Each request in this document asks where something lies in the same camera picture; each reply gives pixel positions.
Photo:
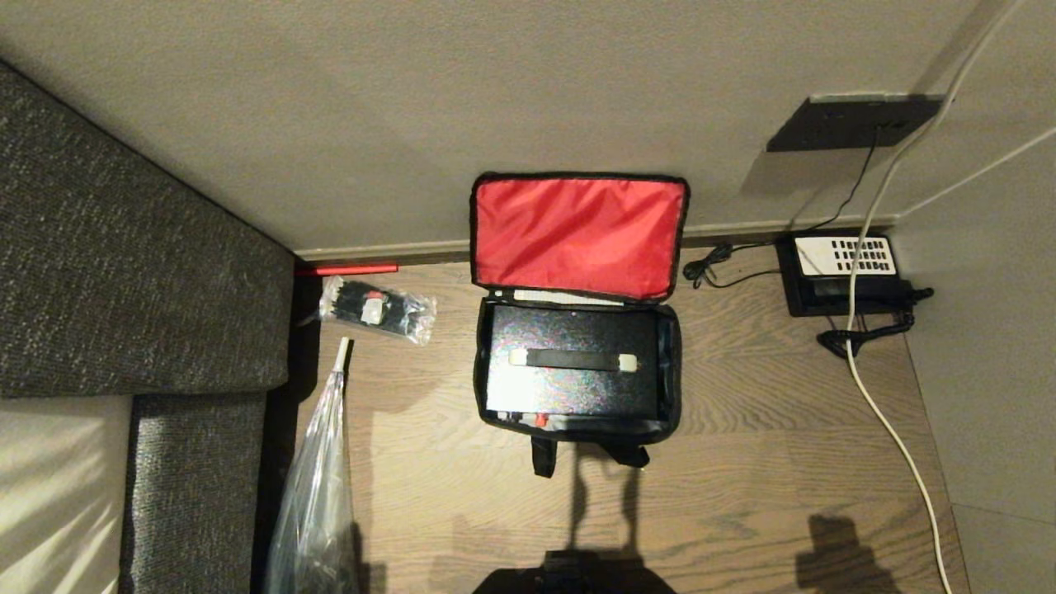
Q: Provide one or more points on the plastic bag of black parts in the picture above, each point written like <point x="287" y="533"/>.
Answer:
<point x="375" y="309"/>

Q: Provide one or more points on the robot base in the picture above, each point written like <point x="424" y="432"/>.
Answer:
<point x="577" y="582"/>

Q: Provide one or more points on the red-lined bag lid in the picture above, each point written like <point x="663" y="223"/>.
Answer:
<point x="577" y="235"/>

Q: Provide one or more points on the open black bag red lining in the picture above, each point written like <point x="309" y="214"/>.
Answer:
<point x="670" y="371"/>

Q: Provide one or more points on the black device with white grille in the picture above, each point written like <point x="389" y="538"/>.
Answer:
<point x="833" y="285"/>

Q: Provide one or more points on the grey fabric sofa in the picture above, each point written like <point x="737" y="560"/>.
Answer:
<point x="124" y="272"/>

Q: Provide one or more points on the black wall outlet plate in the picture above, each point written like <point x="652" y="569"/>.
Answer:
<point x="850" y="124"/>

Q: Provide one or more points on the long clear plastic bag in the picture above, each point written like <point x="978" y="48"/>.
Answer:
<point x="318" y="495"/>

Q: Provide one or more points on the grey baseboard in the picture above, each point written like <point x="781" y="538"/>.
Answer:
<point x="388" y="249"/>

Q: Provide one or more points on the red stick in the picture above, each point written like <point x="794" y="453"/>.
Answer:
<point x="346" y="269"/>

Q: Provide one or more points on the white paper strip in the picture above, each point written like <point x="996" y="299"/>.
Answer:
<point x="561" y="296"/>

